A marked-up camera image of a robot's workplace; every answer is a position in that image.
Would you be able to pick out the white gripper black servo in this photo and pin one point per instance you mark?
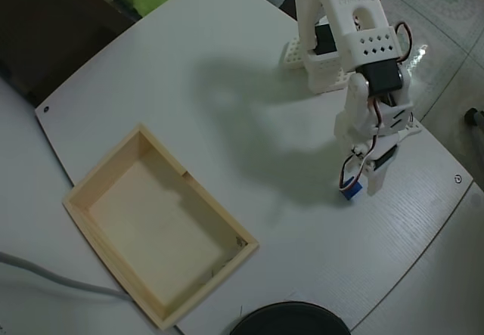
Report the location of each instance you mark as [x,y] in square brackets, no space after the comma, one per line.
[379,176]

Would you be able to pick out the small blue cube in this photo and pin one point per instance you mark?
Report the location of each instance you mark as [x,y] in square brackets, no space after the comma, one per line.
[353,193]

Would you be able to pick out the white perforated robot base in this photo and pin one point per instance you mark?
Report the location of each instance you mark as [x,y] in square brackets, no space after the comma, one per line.
[325,76]

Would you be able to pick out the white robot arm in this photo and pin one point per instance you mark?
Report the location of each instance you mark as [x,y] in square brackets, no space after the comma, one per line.
[351,17]

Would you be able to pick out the light wooden box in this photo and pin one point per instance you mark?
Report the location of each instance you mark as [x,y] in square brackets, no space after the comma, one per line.
[162,218]

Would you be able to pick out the dark grey stand leg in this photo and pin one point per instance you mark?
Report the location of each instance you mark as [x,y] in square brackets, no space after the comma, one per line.
[470,116]

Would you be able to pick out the black round bowl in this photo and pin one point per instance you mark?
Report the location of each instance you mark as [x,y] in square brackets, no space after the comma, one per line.
[291,320]

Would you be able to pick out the dark brown furniture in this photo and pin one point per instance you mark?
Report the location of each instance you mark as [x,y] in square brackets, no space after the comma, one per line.
[56,28]

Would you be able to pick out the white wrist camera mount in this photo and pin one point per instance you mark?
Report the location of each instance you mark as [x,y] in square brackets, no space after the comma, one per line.
[412,129]

